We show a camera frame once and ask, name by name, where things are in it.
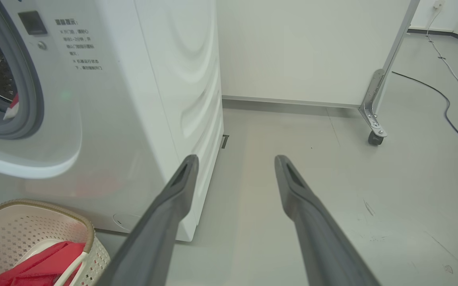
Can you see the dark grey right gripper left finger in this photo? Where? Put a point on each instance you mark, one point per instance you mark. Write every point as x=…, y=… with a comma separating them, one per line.
x=161, y=222

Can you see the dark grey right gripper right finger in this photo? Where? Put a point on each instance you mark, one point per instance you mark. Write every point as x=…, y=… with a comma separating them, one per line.
x=312, y=230

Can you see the red and white garment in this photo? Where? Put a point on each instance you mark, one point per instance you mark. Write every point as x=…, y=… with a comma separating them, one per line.
x=38, y=270

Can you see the white front-load washing machine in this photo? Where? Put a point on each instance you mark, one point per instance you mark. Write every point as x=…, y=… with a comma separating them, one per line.
x=133, y=119

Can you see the cream perforated laundry basket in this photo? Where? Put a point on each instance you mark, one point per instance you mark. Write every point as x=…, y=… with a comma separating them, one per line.
x=10, y=230

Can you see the metal partition leg with caster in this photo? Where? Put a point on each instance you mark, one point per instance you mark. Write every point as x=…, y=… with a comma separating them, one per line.
x=376, y=103

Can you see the white partition board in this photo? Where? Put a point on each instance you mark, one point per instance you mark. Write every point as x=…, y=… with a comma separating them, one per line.
x=300, y=51

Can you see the small dark floor bracket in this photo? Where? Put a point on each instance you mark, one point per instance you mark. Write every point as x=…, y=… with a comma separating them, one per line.
x=224, y=142

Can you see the white wall socket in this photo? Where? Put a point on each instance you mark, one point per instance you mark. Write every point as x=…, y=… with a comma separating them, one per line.
x=439, y=4

